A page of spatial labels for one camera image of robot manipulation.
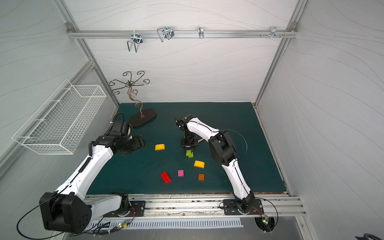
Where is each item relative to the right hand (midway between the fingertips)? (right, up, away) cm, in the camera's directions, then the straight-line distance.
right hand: (188, 150), depth 92 cm
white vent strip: (-10, -30, -21) cm, 38 cm away
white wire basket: (-59, +18, -24) cm, 66 cm away
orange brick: (+8, -13, -9) cm, 18 cm away
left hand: (-26, +6, -10) cm, 29 cm away
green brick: (+1, -2, -1) cm, 2 cm away
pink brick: (-4, -11, -8) cm, 14 cm away
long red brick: (-12, -13, -10) cm, 20 cm away
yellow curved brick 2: (+7, -7, -3) cm, 11 cm away
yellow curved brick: (-19, +2, +4) cm, 19 cm away
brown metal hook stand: (-34, +22, +19) cm, 45 cm away
